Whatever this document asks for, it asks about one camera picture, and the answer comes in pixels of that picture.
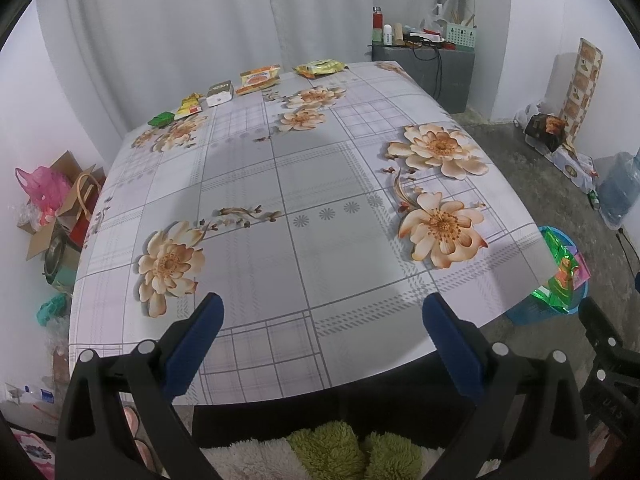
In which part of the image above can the white curtain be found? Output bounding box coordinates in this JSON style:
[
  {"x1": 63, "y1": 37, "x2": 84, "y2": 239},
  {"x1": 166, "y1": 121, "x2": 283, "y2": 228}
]
[{"x1": 37, "y1": 0, "x2": 513, "y2": 136}]

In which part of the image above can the green plastic basket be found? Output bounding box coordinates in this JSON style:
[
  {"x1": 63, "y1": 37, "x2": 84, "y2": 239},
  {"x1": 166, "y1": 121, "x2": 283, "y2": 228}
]
[{"x1": 445, "y1": 22, "x2": 477, "y2": 52}]

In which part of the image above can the green fluffy cushion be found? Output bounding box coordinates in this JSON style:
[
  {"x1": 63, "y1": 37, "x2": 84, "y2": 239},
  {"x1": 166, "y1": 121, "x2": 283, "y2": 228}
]
[{"x1": 286, "y1": 420, "x2": 425, "y2": 480}]

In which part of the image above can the teal plastic object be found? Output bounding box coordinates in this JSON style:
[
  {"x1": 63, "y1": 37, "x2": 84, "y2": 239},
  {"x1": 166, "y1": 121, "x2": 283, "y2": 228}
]
[{"x1": 36, "y1": 294, "x2": 71, "y2": 327}]

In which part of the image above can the crumpled white plastic bag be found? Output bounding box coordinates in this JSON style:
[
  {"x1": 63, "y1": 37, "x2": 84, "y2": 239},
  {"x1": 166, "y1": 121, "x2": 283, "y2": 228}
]
[{"x1": 514, "y1": 104, "x2": 542, "y2": 128}]

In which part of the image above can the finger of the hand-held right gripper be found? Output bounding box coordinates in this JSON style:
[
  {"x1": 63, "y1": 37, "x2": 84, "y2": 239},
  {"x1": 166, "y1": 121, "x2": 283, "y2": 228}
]
[{"x1": 577, "y1": 297, "x2": 626, "y2": 361}]

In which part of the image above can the pink slipper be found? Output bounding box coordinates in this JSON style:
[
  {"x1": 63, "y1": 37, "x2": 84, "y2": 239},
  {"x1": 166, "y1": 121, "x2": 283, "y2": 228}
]
[
  {"x1": 122, "y1": 405, "x2": 144, "y2": 441},
  {"x1": 132, "y1": 437, "x2": 161, "y2": 476}
]

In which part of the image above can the small white box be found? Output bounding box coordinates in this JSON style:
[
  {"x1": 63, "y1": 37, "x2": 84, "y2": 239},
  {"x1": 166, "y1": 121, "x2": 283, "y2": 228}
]
[{"x1": 206, "y1": 80, "x2": 235, "y2": 107}]

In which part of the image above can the yellow green snack packet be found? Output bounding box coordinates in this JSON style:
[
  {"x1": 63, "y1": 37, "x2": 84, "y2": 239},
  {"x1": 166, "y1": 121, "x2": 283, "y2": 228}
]
[{"x1": 292, "y1": 59, "x2": 348, "y2": 79}]

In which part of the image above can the green foil wrapper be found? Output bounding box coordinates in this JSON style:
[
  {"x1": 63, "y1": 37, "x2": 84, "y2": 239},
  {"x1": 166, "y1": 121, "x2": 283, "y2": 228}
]
[{"x1": 532, "y1": 226, "x2": 581, "y2": 311}]

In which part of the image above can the floral tablecloth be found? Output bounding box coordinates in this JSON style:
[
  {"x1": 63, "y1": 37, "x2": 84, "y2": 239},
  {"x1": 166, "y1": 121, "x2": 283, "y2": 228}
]
[{"x1": 67, "y1": 60, "x2": 558, "y2": 403}]

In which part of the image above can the brown paper bag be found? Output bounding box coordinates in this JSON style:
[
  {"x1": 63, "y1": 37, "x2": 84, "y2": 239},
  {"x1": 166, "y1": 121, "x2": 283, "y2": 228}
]
[{"x1": 70, "y1": 164, "x2": 107, "y2": 251}]

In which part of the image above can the black floor cable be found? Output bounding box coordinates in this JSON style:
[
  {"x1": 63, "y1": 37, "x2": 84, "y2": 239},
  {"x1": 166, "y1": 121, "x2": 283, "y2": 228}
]
[{"x1": 619, "y1": 227, "x2": 640, "y2": 266}]

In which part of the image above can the blue water jug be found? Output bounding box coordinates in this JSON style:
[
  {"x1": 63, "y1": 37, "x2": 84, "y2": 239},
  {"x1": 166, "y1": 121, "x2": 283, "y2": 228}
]
[{"x1": 596, "y1": 151, "x2": 640, "y2": 232}]

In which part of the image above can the orange snack packet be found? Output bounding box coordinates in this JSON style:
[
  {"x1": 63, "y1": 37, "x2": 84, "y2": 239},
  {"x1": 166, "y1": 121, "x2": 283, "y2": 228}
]
[{"x1": 235, "y1": 64, "x2": 282, "y2": 97}]

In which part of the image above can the round metal tin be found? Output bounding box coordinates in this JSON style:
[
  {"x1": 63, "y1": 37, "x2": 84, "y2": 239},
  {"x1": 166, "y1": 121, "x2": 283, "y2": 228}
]
[{"x1": 42, "y1": 235, "x2": 82, "y2": 292}]

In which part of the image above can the cardboard box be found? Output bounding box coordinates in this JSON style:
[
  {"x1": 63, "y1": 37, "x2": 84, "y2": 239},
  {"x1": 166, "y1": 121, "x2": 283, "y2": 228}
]
[{"x1": 25, "y1": 150, "x2": 106, "y2": 262}]

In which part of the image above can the yellow red packet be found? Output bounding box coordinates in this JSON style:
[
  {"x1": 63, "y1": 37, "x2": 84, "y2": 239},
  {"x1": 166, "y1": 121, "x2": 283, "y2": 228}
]
[{"x1": 174, "y1": 92, "x2": 205, "y2": 121}]

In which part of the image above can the white fluffy cushion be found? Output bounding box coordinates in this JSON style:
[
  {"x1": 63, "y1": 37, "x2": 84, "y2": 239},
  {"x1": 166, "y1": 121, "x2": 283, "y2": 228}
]
[{"x1": 200, "y1": 437, "x2": 301, "y2": 480}]

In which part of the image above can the clear water bottle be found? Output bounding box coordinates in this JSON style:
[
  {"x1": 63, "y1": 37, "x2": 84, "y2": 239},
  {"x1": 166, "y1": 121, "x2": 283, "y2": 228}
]
[{"x1": 4, "y1": 384, "x2": 56, "y2": 405}]

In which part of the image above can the magenta purple packet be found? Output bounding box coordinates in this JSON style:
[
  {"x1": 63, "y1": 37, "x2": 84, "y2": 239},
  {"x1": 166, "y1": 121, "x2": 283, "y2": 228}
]
[{"x1": 570, "y1": 252, "x2": 592, "y2": 288}]

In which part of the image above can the pink plastic bag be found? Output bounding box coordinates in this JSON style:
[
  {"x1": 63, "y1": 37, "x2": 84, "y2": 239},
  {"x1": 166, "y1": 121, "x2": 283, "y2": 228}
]
[{"x1": 15, "y1": 166, "x2": 73, "y2": 226}]

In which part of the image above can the black power cable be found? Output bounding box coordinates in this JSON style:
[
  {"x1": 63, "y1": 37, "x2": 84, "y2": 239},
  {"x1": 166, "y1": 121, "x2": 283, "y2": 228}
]
[{"x1": 412, "y1": 42, "x2": 446, "y2": 103}]

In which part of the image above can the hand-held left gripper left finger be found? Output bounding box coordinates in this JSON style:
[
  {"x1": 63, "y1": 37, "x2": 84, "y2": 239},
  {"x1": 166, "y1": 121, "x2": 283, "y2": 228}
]
[{"x1": 56, "y1": 292, "x2": 225, "y2": 480}]

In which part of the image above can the blue mesh wastebasket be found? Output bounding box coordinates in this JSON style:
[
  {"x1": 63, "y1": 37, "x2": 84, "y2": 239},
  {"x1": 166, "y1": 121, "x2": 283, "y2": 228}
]
[{"x1": 504, "y1": 225, "x2": 592, "y2": 330}]

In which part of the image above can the pink printed bag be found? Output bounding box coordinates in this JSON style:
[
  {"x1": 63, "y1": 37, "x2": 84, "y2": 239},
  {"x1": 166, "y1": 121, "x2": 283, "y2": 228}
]
[{"x1": 11, "y1": 429, "x2": 56, "y2": 480}]

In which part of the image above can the grey cabinet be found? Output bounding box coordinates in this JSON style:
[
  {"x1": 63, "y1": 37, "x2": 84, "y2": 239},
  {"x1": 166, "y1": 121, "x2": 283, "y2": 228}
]
[{"x1": 371, "y1": 42, "x2": 476, "y2": 115}]

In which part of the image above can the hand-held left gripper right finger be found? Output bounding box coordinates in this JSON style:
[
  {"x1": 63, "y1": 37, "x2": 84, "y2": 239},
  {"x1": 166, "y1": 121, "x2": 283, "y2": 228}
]
[{"x1": 422, "y1": 292, "x2": 591, "y2": 480}]

